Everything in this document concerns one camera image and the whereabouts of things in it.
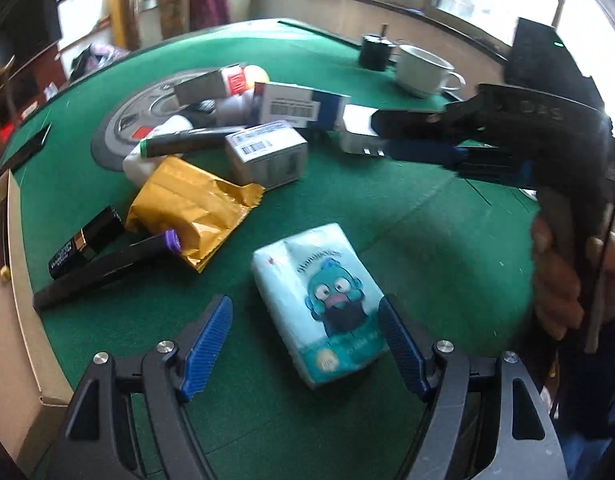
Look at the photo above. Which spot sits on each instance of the round grey table centre panel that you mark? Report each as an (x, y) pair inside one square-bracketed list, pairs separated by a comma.
[(145, 109)]

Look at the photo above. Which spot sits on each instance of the black cylindrical motor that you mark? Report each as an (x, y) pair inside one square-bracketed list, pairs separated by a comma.
[(376, 50)]

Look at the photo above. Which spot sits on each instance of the yellow foil snack bag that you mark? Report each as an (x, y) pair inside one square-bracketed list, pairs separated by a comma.
[(201, 208)]

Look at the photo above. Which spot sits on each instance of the blue cartoon tissue pack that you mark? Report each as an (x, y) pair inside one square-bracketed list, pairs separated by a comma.
[(322, 301)]

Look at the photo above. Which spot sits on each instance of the white ceramic mug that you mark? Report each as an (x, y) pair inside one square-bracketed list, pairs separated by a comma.
[(423, 73)]

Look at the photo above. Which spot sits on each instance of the cardboard box tray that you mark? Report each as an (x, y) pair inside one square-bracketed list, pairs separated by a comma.
[(34, 391)]

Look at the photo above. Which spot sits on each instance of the person's right hand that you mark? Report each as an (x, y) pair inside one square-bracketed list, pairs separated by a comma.
[(557, 287)]

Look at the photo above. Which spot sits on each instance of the black smartphone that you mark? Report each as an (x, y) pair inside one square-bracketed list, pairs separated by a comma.
[(32, 147)]

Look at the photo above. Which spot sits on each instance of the white power adapter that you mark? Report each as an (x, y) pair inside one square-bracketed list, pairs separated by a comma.
[(356, 135)]

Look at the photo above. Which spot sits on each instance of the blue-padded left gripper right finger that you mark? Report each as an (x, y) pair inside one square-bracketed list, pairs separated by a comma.
[(411, 347)]

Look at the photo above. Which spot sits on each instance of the green-capped black marker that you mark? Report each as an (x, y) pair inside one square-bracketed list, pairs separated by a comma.
[(185, 141)]

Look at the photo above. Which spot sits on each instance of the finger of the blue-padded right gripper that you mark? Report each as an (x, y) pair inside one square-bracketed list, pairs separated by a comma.
[(480, 163), (455, 122)]

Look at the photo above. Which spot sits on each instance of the white pill bottle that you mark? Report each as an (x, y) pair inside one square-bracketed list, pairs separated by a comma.
[(138, 169), (235, 110)]

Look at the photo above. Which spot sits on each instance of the purple-capped black marker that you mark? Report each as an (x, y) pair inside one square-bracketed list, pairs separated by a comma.
[(107, 269)]

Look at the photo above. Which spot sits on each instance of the white and blue medicine box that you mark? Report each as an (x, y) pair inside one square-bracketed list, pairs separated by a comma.
[(302, 107)]

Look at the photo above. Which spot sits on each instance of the grey box red end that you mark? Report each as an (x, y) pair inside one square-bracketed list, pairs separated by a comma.
[(218, 84)]

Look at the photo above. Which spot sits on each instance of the wooden chair with maroon cloth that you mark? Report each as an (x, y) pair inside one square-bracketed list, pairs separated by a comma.
[(160, 20)]

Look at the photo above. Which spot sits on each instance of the pile of clothes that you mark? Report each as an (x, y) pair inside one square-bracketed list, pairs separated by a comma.
[(95, 57)]

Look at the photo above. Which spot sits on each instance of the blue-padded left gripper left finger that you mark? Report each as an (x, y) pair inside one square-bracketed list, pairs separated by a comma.
[(199, 346)]

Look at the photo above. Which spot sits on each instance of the black television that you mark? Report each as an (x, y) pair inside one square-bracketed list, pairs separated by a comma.
[(30, 28)]

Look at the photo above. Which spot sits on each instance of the white medicine box purple label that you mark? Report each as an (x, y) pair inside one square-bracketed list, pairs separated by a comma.
[(272, 155)]

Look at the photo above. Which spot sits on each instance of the black gold lipstick tube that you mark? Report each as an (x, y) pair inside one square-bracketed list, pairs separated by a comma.
[(98, 233)]

